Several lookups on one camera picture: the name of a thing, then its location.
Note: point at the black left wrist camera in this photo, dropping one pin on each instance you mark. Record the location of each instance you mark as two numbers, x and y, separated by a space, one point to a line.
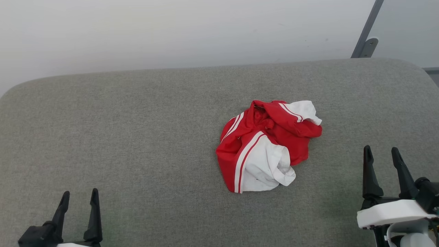
36 236

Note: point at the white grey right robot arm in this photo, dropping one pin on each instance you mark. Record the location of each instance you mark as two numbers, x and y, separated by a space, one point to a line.
408 236

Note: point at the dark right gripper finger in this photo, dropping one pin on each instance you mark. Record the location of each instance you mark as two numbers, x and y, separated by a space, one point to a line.
404 175
370 175

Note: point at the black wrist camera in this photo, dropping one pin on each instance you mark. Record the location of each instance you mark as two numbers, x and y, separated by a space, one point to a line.
36 236
428 193

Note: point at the grey metal post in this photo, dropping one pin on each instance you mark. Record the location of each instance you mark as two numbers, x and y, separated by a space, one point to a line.
368 24

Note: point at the grey fabric sofa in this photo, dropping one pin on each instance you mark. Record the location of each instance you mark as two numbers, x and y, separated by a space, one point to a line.
137 137

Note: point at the red and white jersey shirt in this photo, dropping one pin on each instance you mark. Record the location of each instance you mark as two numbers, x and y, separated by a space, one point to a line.
260 151

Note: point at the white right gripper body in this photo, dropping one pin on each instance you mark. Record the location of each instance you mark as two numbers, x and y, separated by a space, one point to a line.
391 212

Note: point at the grey metal bracket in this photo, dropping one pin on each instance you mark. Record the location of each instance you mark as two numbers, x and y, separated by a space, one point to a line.
369 46

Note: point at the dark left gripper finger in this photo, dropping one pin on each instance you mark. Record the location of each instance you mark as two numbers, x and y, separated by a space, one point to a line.
60 212
94 219

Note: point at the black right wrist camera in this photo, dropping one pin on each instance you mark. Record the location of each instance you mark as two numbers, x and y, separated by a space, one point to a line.
428 193

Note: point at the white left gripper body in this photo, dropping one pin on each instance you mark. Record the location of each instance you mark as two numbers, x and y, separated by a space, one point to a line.
73 245

